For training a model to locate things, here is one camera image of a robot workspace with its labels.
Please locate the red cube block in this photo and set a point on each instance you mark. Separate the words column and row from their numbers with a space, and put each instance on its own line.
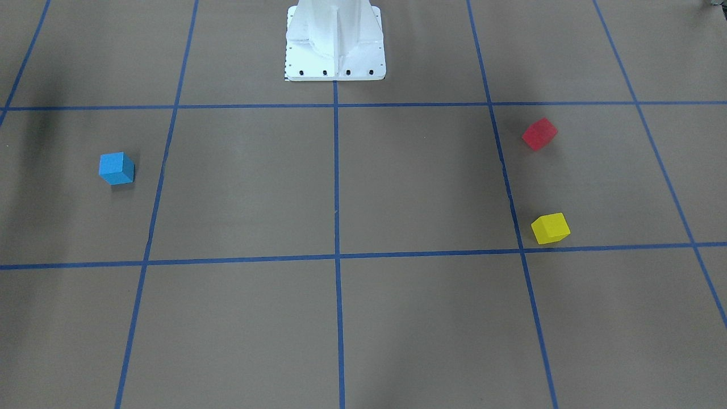
column 539, row 134

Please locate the blue cube block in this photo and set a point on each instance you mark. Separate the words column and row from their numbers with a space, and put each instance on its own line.
column 116, row 168

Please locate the yellow cube block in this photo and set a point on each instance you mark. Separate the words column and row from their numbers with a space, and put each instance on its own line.
column 550, row 228

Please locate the white camera mast pedestal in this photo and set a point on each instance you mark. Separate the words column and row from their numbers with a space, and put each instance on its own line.
column 334, row 41

